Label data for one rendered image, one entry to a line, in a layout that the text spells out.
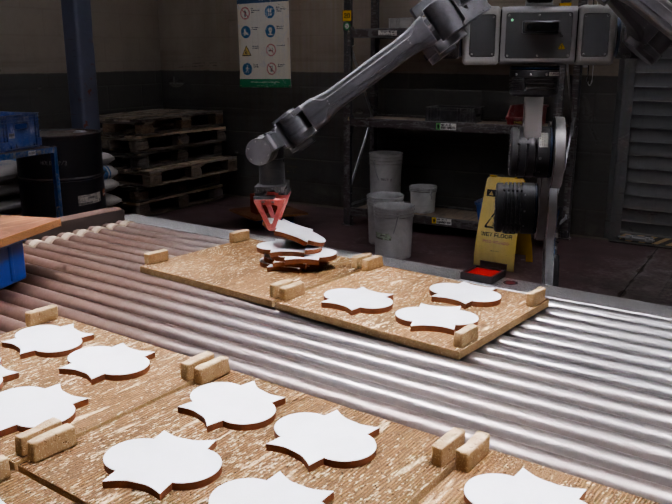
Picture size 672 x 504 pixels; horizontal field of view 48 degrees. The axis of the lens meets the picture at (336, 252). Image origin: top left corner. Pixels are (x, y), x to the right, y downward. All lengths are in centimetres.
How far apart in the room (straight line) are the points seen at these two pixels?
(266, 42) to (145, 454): 669
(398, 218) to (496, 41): 324
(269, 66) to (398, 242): 277
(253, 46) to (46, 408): 665
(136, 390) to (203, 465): 26
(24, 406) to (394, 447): 50
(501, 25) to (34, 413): 156
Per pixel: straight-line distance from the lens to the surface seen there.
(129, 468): 92
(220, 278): 165
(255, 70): 756
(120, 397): 112
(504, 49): 216
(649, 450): 106
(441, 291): 151
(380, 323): 136
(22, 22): 727
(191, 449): 95
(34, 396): 114
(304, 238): 167
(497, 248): 520
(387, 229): 532
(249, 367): 123
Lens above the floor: 140
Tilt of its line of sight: 15 degrees down
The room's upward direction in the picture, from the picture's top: straight up
